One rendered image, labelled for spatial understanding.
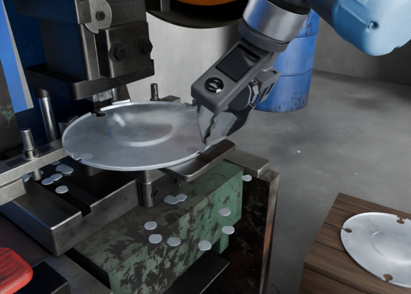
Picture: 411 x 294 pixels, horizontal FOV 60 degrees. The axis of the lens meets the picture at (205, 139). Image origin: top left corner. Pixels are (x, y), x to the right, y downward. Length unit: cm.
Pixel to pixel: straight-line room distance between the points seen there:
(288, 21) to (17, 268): 43
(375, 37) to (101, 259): 50
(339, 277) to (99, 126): 70
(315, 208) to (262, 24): 145
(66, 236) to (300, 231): 121
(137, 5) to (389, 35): 46
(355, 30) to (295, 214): 146
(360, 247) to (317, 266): 15
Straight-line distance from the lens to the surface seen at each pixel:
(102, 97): 75
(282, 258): 155
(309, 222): 174
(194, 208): 71
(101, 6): 64
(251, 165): 85
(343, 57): 398
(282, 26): 47
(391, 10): 36
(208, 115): 56
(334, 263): 107
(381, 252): 114
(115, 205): 68
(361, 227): 121
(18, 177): 71
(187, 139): 66
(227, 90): 44
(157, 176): 69
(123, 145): 65
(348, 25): 38
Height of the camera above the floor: 108
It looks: 27 degrees down
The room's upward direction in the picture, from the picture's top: straight up
